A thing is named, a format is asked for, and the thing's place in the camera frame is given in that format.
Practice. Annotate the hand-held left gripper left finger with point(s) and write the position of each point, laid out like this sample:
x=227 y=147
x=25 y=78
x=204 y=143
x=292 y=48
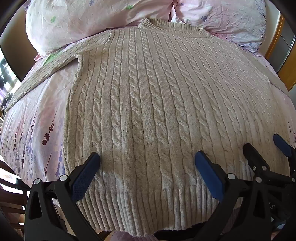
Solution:
x=85 y=179

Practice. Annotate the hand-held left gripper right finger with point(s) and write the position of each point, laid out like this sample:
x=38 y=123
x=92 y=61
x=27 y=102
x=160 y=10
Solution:
x=208 y=176

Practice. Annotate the wooden door frame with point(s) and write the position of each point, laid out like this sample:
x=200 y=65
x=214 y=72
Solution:
x=281 y=53

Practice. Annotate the pink floral bed sheet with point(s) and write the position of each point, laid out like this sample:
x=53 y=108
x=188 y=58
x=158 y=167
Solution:
x=34 y=129

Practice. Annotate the dark panel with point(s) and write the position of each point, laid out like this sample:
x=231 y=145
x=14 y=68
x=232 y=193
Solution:
x=13 y=44

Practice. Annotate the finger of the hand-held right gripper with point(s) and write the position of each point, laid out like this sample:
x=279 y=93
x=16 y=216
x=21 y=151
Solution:
x=254 y=157
x=282 y=144

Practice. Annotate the pink floral pillow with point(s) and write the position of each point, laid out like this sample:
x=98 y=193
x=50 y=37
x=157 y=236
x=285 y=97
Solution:
x=229 y=20
x=87 y=20

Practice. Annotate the wooden chair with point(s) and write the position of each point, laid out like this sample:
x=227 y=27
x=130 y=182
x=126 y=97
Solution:
x=12 y=197

